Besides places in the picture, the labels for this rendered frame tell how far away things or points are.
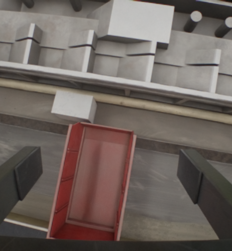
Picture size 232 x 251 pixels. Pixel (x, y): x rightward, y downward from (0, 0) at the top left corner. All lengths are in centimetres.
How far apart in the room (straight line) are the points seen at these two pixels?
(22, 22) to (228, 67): 63
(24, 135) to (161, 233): 59
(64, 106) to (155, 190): 41
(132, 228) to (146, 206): 8
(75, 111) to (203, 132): 45
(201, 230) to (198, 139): 31
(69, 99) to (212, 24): 52
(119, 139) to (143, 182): 17
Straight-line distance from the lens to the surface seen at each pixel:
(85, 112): 58
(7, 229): 130
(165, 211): 69
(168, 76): 56
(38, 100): 75
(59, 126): 70
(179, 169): 17
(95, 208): 68
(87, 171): 66
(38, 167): 17
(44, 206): 73
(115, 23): 56
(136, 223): 69
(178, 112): 67
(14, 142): 76
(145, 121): 67
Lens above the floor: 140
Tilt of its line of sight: 80 degrees down
